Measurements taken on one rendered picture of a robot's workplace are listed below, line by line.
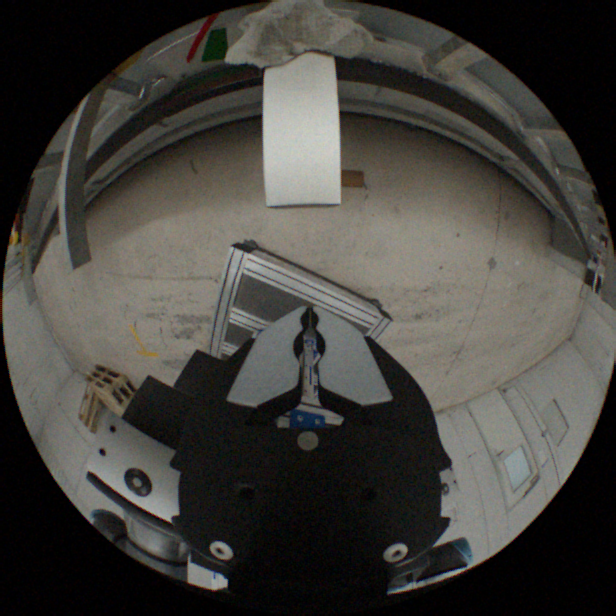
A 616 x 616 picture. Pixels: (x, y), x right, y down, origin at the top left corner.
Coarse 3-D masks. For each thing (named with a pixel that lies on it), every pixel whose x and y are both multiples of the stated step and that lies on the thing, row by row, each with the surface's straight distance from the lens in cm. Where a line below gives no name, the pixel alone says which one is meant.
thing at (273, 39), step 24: (288, 0) 16; (240, 24) 15; (264, 24) 11; (288, 24) 12; (312, 24) 13; (336, 24) 12; (240, 48) 12; (264, 48) 11; (288, 48) 11; (312, 48) 11; (336, 48) 11; (360, 48) 11
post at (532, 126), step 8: (520, 120) 58; (528, 120) 57; (536, 120) 56; (544, 120) 55; (552, 120) 55; (528, 128) 56; (536, 128) 55; (544, 128) 54; (552, 128) 54; (560, 128) 54; (536, 136) 58; (544, 136) 57; (552, 136) 56; (560, 136) 55
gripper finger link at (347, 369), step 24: (312, 312) 12; (336, 336) 9; (360, 336) 9; (336, 360) 8; (360, 360) 8; (336, 384) 7; (360, 384) 7; (384, 384) 8; (336, 408) 8; (360, 408) 7
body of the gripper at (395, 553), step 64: (256, 448) 6; (320, 448) 6; (384, 448) 6; (192, 512) 6; (256, 512) 6; (320, 512) 5; (384, 512) 6; (256, 576) 6; (320, 576) 6; (384, 576) 6
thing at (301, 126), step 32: (320, 0) 19; (288, 64) 10; (320, 64) 10; (288, 96) 9; (320, 96) 9; (288, 128) 8; (320, 128) 8; (288, 160) 8; (320, 160) 8; (288, 192) 7; (320, 192) 7
